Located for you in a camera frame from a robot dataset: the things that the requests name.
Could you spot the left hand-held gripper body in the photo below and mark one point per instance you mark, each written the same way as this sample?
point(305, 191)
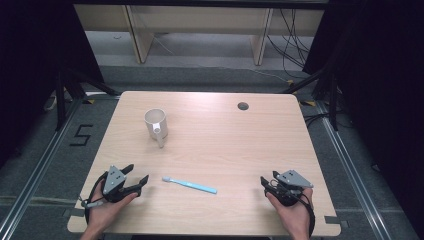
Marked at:
point(113, 181)

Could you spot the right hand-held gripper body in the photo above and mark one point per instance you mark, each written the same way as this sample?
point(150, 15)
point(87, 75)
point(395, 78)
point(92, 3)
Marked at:
point(290, 185)

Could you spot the blue toothbrush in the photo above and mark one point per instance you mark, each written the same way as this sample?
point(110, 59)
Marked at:
point(191, 185)

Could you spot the white cup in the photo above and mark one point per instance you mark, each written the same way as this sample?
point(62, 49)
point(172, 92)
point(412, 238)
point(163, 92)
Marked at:
point(160, 128)

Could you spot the person's right hand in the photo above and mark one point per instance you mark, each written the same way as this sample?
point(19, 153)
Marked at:
point(295, 215)

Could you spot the person's left hand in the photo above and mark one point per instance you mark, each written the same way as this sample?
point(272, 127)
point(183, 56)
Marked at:
point(103, 211)

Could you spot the black metal stand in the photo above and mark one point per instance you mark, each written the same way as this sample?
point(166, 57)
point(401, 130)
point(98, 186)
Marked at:
point(60, 100)
point(333, 100)

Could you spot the light wooden furniture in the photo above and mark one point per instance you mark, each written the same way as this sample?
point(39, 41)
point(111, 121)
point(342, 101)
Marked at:
point(140, 40)

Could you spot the black curtain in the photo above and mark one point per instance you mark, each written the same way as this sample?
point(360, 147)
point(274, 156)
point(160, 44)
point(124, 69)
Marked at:
point(383, 83)
point(30, 66)

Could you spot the aluminium floor rail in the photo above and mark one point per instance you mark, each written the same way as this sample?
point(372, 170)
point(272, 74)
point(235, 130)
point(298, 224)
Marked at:
point(40, 166)
point(350, 166)

